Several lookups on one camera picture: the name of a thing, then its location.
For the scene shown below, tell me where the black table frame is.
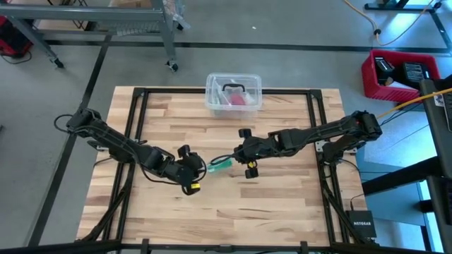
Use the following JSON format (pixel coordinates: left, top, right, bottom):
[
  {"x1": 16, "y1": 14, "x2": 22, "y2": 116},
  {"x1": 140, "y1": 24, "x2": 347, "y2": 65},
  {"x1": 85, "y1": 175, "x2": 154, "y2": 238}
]
[{"x1": 76, "y1": 87, "x2": 381, "y2": 254}]

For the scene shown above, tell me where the black power tool battery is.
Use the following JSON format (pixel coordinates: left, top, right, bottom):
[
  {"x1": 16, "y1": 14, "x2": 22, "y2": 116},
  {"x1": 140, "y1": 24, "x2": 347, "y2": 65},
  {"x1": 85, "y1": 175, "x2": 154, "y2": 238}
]
[{"x1": 374, "y1": 56, "x2": 396, "y2": 86}]

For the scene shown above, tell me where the cardboard box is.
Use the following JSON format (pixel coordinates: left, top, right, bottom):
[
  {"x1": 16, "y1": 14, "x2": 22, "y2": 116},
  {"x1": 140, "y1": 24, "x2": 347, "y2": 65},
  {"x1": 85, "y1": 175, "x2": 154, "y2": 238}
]
[{"x1": 108, "y1": 0, "x2": 153, "y2": 9}]

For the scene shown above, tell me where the black Netgear router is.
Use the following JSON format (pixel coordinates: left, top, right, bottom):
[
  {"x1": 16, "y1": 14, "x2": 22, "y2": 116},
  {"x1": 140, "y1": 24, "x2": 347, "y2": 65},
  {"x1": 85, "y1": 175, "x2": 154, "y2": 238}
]
[{"x1": 345, "y1": 210, "x2": 378, "y2": 239}]

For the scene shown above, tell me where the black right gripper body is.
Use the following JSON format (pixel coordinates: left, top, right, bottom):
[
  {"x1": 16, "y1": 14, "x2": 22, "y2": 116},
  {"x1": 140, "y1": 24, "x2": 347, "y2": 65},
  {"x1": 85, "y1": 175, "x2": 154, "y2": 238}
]
[{"x1": 234, "y1": 128, "x2": 282, "y2": 180}]

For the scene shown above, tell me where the white packet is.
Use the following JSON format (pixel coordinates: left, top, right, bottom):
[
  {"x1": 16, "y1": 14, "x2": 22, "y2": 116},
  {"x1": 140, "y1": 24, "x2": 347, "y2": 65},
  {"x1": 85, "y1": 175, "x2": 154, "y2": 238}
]
[{"x1": 210, "y1": 86, "x2": 229, "y2": 107}]

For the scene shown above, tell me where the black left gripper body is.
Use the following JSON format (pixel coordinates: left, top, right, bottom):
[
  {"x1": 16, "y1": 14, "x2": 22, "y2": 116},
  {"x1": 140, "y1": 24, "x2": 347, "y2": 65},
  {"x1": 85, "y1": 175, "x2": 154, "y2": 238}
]
[{"x1": 164, "y1": 143, "x2": 208, "y2": 196}]

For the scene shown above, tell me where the grey metal cart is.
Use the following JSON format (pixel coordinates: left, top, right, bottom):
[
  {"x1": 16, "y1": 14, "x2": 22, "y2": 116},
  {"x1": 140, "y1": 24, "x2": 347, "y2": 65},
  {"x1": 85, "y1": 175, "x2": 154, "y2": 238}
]
[{"x1": 0, "y1": 0, "x2": 190, "y2": 72}]

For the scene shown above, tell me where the black desk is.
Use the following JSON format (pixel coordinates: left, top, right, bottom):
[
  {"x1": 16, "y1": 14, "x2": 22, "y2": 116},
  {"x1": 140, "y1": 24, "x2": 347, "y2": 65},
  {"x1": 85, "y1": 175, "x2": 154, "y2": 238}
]
[{"x1": 419, "y1": 75, "x2": 452, "y2": 234}]

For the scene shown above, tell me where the green elastic bandage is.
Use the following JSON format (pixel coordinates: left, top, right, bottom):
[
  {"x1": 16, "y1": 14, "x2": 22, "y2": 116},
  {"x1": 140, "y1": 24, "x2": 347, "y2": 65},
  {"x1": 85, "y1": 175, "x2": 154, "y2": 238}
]
[{"x1": 209, "y1": 159, "x2": 233, "y2": 171}]

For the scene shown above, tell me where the clear plastic bag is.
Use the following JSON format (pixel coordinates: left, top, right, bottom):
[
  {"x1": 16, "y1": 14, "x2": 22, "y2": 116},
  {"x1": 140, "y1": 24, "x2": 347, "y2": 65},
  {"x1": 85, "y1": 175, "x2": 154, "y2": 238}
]
[{"x1": 206, "y1": 157, "x2": 235, "y2": 174}]

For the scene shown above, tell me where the black bin handle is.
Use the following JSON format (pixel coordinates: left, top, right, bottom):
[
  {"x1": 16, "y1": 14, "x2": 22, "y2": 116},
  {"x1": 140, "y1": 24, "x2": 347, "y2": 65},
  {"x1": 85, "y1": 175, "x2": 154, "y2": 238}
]
[{"x1": 221, "y1": 83, "x2": 246, "y2": 94}]

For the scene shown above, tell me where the clear plastic storage bin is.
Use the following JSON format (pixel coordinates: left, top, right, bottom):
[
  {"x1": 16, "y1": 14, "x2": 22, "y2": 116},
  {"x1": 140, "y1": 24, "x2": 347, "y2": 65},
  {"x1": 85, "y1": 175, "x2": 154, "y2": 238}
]
[{"x1": 204, "y1": 72, "x2": 263, "y2": 119}]

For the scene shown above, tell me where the orange cable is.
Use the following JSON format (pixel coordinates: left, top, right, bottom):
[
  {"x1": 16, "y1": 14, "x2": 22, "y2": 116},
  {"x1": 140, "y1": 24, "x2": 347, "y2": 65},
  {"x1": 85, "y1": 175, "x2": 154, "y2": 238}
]
[{"x1": 376, "y1": 87, "x2": 452, "y2": 120}]

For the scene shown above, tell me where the black charger device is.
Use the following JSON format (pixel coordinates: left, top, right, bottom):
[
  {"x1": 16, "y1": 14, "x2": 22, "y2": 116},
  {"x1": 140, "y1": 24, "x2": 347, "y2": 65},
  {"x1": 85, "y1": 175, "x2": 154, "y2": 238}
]
[{"x1": 401, "y1": 61, "x2": 431, "y2": 85}]

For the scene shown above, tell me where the red toolbox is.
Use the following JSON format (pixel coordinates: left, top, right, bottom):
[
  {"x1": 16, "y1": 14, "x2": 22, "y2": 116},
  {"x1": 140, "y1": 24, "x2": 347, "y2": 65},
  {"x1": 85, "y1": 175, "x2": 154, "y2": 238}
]
[{"x1": 0, "y1": 16, "x2": 33, "y2": 59}]

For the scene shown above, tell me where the yellow floor cable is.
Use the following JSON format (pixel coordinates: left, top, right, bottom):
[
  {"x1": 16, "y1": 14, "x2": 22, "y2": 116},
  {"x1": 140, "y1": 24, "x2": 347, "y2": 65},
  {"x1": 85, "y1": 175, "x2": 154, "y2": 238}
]
[{"x1": 344, "y1": 0, "x2": 441, "y2": 47}]

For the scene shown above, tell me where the red plastic crate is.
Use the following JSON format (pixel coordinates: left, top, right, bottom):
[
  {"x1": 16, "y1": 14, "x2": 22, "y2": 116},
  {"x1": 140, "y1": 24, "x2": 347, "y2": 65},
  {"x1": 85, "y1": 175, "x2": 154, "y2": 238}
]
[{"x1": 361, "y1": 48, "x2": 441, "y2": 104}]

